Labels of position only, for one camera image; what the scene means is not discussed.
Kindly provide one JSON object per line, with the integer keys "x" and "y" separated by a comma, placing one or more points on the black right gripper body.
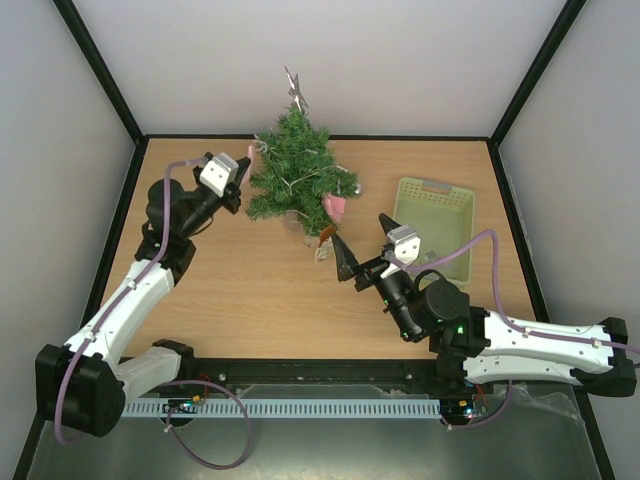
{"x": 370, "y": 270}

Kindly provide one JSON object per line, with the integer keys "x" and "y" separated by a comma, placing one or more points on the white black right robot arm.
{"x": 476, "y": 345}

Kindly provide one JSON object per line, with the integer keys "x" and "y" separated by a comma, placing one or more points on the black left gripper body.
{"x": 232, "y": 198}

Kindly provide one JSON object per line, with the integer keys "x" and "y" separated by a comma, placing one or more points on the silver star ornament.
{"x": 295, "y": 92}

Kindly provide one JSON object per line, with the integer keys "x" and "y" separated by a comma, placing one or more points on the pink felt bow ornament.
{"x": 334, "y": 207}

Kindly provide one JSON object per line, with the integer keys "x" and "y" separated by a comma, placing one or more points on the snowman ornament brown hat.
{"x": 325, "y": 243}

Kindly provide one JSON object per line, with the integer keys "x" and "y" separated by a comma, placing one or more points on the light blue slotted cable duct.
{"x": 286, "y": 408}

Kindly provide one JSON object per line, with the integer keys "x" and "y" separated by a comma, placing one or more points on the green perforated plastic basket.
{"x": 442, "y": 214}

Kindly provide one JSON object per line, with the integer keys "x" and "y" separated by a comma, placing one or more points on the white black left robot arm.
{"x": 85, "y": 384}

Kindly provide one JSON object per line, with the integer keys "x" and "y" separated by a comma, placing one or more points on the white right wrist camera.
{"x": 402, "y": 249}

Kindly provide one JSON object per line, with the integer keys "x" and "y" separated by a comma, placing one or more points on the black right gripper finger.
{"x": 346, "y": 262}
{"x": 393, "y": 231}

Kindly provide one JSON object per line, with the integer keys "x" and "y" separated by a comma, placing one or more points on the small green christmas tree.
{"x": 300, "y": 175}

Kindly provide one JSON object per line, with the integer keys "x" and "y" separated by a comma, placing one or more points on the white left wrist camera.
{"x": 218, "y": 172}

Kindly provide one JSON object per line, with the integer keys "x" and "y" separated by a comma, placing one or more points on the silver merry christmas sign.
{"x": 432, "y": 260}

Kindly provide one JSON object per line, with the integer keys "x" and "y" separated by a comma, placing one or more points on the black front mounting rail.
{"x": 381, "y": 373}

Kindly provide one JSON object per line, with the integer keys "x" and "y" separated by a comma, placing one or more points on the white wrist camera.
{"x": 402, "y": 249}
{"x": 218, "y": 172}

